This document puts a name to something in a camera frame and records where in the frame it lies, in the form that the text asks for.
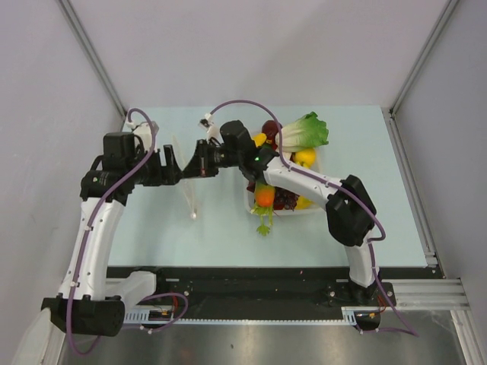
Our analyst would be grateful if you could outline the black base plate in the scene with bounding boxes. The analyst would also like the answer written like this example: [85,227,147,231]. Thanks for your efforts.
[106,265,396,320]

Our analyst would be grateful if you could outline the green toy herb sprig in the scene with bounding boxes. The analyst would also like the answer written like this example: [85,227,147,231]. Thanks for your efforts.
[250,204,274,236]

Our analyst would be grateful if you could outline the white plastic basket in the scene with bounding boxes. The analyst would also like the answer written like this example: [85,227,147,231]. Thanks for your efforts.
[243,146,323,217]

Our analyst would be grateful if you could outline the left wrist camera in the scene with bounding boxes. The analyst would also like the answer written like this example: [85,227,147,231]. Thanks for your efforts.
[125,121,159,152]

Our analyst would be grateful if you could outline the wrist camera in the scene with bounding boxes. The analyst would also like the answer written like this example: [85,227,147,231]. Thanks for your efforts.
[125,121,159,152]
[198,113,221,144]

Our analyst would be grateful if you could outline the green orange toy mango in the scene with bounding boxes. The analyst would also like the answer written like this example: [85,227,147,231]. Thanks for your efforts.
[254,182,275,208]

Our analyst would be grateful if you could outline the green toy lettuce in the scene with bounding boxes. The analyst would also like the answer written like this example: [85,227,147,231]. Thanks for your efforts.
[275,112,329,153]

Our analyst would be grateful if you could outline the purple toy grapes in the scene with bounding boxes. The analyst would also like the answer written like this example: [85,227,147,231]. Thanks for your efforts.
[273,187,299,211]

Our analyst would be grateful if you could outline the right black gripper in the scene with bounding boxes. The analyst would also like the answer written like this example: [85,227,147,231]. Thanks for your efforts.
[183,140,242,180]

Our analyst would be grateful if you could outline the aluminium frame rail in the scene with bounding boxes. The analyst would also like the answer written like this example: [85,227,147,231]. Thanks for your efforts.
[107,279,469,332]

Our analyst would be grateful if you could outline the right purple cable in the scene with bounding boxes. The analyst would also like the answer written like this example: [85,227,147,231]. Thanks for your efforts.
[207,99,419,338]

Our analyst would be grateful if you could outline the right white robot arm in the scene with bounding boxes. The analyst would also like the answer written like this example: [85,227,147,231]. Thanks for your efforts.
[182,120,380,305]

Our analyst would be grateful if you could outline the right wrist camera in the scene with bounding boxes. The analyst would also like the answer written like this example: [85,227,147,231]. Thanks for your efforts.
[198,113,221,144]

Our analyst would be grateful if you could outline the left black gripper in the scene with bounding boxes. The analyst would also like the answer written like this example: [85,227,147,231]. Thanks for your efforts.
[127,144,183,186]

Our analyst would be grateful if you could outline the yellow toy lemon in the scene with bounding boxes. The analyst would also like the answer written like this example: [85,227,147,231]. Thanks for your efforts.
[292,148,317,169]

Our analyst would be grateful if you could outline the yellow toy banana bunch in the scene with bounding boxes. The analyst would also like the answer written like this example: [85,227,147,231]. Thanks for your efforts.
[294,195,320,210]

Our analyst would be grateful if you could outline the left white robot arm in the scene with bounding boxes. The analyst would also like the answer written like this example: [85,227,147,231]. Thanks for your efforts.
[41,131,168,337]

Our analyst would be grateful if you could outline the yellow toy pear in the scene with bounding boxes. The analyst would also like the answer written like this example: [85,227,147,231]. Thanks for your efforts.
[252,133,267,148]

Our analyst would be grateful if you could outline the clear zip top bag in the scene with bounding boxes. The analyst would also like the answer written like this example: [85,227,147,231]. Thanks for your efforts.
[172,135,198,221]

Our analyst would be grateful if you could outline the dark red toy apple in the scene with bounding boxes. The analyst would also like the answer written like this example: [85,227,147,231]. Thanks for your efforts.
[261,120,282,141]

